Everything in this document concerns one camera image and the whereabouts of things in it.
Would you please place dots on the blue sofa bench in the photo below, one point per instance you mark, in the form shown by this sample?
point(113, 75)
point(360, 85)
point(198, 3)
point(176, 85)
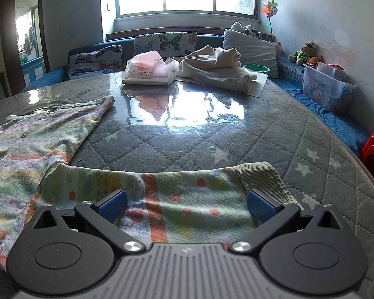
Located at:
point(314, 106)

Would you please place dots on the grey plain pillow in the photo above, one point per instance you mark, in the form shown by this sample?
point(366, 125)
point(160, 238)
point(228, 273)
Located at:
point(252, 53)

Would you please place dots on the black and white plush toy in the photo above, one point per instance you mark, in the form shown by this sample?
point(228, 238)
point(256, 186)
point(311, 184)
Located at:
point(246, 29)

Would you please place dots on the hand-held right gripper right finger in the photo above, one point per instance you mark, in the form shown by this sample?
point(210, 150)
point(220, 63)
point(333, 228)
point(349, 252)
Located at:
point(261, 207)

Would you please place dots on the colourful patterned children's shirt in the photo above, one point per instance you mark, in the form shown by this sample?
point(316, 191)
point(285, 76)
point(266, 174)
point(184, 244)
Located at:
point(34, 143)

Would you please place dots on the cream cloth garment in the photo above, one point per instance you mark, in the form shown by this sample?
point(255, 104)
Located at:
point(218, 68)

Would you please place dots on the teddy bear toy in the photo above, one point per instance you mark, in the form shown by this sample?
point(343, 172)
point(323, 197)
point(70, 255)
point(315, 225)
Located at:
point(304, 53)

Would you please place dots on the orange plush toy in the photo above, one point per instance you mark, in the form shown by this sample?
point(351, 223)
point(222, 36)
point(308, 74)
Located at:
point(316, 60)

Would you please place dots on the colourful patterned children's pants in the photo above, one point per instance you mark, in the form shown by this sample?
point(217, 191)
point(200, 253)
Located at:
point(187, 199)

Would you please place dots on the pink plush toy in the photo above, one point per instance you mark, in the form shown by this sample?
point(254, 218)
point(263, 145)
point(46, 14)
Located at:
point(279, 47)

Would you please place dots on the green plastic bowl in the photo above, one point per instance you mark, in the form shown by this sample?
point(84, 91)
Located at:
point(257, 68)

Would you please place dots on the butterfly print pillow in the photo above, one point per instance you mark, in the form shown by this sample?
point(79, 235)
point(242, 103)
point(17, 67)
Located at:
point(166, 44)
point(95, 59)

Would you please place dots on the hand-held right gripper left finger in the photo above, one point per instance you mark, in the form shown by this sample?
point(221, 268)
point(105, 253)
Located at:
point(113, 206)

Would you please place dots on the clear plastic storage box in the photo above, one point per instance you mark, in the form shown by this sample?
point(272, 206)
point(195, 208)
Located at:
point(325, 88)

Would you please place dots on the colourful pinwheel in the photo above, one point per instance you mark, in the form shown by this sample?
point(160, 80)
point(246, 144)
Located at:
point(269, 9)

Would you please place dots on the white plastic bag package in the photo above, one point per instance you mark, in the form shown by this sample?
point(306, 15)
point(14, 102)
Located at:
point(149, 68)

